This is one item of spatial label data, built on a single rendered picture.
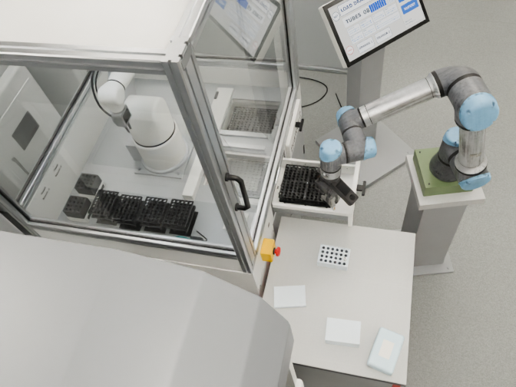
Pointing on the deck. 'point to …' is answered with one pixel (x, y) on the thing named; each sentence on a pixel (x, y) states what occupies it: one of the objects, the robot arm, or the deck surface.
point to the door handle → (240, 190)
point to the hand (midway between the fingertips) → (335, 204)
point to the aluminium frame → (74, 59)
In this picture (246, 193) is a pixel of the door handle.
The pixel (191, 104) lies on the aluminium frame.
